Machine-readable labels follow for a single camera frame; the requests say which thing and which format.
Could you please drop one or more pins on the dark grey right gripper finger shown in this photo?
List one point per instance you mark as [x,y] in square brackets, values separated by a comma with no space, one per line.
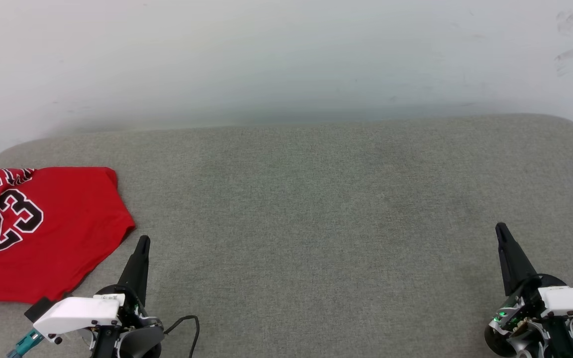
[514,263]

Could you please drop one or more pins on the red basketball jersey number 23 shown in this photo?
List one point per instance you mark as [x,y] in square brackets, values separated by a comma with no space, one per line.
[67,238]

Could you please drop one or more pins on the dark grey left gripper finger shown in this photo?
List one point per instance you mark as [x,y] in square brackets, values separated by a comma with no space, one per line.
[138,271]

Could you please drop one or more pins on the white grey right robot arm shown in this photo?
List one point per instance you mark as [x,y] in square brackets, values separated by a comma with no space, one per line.
[560,340]

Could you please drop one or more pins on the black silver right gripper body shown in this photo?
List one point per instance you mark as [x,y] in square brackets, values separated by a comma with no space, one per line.
[525,303]

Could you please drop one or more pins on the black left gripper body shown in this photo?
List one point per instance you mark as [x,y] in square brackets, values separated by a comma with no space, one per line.
[135,313]

